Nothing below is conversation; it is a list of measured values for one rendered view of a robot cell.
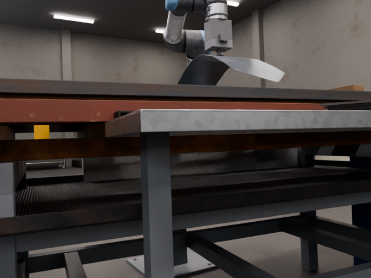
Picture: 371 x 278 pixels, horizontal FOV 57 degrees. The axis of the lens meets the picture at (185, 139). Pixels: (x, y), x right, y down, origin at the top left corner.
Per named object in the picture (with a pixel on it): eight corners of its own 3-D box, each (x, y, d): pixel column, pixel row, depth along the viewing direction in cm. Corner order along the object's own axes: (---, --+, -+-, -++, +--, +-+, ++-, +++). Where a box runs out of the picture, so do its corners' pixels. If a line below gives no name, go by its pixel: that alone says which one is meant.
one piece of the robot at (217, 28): (213, 4, 120) (215, 51, 120) (235, 7, 124) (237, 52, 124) (201, 14, 129) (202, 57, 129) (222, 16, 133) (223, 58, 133)
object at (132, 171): (317, 207, 199) (314, 147, 199) (85, 239, 148) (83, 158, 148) (312, 206, 202) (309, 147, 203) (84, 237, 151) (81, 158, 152)
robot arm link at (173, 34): (160, 34, 181) (166, -20, 132) (181, 35, 182) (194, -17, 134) (160, 55, 179) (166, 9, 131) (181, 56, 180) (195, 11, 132)
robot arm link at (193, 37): (175, 113, 210) (182, 25, 176) (200, 114, 211) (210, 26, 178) (176, 125, 200) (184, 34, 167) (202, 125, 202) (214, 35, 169)
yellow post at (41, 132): (49, 153, 123) (48, 100, 123) (34, 154, 121) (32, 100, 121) (49, 153, 127) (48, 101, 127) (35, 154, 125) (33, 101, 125)
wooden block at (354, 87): (364, 99, 127) (364, 85, 127) (353, 98, 125) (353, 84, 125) (337, 102, 138) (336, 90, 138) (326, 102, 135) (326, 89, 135)
